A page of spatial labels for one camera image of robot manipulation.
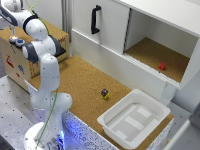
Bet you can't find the blue button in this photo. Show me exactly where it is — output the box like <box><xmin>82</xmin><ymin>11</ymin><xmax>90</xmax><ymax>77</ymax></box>
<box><xmin>15</xmin><ymin>38</ymin><xmax>26</xmax><ymax>48</ymax></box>

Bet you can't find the white plastic box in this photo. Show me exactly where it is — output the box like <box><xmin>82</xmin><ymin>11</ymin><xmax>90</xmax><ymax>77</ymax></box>
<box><xmin>96</xmin><ymin>88</ymin><xmax>172</xmax><ymax>150</ymax></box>

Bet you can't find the white cabinet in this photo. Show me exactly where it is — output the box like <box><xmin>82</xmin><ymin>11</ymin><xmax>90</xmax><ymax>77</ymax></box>
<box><xmin>70</xmin><ymin>0</ymin><xmax>200</xmax><ymax>108</ymax></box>

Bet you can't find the purple block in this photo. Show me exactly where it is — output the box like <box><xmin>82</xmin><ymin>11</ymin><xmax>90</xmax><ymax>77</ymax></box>
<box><xmin>100</xmin><ymin>88</ymin><xmax>109</xmax><ymax>96</ymax></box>

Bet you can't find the white sliding door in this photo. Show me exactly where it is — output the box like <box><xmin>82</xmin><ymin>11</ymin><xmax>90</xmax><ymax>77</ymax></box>
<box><xmin>72</xmin><ymin>0</ymin><xmax>131</xmax><ymax>56</ymax></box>

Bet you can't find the green cable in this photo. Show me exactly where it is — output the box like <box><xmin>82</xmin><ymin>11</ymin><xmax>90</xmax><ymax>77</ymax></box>
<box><xmin>24</xmin><ymin>0</ymin><xmax>60</xmax><ymax>149</ymax></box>

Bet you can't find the pink block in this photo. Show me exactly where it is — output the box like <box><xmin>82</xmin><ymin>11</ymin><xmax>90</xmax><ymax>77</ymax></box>
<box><xmin>157</xmin><ymin>62</ymin><xmax>167</xmax><ymax>71</ymax></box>

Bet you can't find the wooden drawer box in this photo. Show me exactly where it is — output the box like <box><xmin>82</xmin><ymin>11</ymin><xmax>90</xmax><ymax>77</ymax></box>
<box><xmin>0</xmin><ymin>19</ymin><xmax>71</xmax><ymax>92</ymax></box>

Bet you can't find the red button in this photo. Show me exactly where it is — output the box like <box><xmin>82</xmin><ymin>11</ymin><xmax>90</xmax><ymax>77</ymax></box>
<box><xmin>8</xmin><ymin>34</ymin><xmax>19</xmax><ymax>45</ymax></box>

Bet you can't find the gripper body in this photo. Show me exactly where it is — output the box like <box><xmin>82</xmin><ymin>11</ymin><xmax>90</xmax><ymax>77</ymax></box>
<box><xmin>8</xmin><ymin>20</ymin><xmax>18</xmax><ymax>31</ymax></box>

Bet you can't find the black door handle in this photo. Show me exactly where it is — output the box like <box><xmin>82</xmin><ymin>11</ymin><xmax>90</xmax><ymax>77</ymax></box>
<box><xmin>90</xmin><ymin>4</ymin><xmax>102</xmax><ymax>36</ymax></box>

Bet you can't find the yellow block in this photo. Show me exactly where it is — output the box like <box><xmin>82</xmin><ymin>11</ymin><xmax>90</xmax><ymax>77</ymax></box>
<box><xmin>102</xmin><ymin>93</ymin><xmax>111</xmax><ymax>101</ymax></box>

